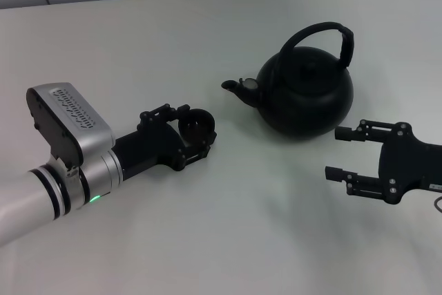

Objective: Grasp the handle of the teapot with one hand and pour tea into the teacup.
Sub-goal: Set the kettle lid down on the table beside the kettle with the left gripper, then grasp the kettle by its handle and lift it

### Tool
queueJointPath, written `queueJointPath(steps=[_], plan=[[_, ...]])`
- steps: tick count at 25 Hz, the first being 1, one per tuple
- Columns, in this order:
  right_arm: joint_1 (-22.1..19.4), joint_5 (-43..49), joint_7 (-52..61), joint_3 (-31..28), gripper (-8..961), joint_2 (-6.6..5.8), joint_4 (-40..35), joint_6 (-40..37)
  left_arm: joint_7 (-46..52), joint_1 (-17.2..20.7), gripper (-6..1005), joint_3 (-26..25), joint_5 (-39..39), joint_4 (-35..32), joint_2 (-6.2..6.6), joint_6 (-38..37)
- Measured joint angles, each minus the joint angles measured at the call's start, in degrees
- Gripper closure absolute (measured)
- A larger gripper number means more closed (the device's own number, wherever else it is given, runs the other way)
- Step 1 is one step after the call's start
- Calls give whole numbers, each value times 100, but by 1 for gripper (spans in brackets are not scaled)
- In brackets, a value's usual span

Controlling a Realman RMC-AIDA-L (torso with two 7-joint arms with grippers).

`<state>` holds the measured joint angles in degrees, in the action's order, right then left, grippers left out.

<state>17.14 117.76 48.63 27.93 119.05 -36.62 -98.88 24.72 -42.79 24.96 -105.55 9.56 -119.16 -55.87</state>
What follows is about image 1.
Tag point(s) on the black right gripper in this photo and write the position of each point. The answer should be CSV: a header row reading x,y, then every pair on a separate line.
x,y
411,163

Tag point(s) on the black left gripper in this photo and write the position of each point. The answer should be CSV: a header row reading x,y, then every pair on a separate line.
x,y
148,150

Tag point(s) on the small black teacup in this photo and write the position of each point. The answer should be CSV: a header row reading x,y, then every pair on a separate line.
x,y
197,129

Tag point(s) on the black round teapot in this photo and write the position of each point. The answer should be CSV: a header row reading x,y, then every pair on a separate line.
x,y
304,101

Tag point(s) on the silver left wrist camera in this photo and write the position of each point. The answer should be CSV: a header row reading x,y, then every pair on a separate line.
x,y
86,125

